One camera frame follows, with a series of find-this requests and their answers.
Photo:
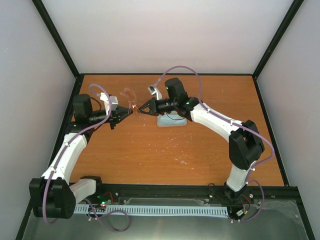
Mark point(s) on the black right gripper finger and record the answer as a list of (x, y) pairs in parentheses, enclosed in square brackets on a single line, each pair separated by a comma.
[(149, 113), (149, 104)]

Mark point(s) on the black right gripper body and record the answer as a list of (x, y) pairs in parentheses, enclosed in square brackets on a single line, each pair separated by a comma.
[(167, 107)]

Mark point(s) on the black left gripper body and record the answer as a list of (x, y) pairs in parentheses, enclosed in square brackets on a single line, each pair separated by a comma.
[(92, 117)]

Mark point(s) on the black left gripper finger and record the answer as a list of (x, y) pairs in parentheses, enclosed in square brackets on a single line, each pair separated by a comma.
[(123, 110), (116, 119)]

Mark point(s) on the orange sunglasses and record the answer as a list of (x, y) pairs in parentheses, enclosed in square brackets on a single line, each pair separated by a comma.
[(133, 104)]

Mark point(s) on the pink sunglasses case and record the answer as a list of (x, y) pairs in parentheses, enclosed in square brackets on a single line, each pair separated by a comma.
[(172, 121)]

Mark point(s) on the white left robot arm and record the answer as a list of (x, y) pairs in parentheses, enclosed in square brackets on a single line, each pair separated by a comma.
[(76, 138)]

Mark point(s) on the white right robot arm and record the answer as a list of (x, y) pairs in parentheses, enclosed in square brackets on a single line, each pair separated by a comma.
[(244, 145)]

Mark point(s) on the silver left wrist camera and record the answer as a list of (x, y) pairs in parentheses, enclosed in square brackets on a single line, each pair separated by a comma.
[(110, 102)]

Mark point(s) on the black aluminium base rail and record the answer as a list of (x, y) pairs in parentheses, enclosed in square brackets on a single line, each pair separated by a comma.
[(61, 197)]

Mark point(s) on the light blue cable duct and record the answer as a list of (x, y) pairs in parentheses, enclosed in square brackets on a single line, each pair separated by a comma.
[(161, 211)]

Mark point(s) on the black enclosure frame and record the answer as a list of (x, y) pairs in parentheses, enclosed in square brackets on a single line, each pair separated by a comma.
[(57, 37)]

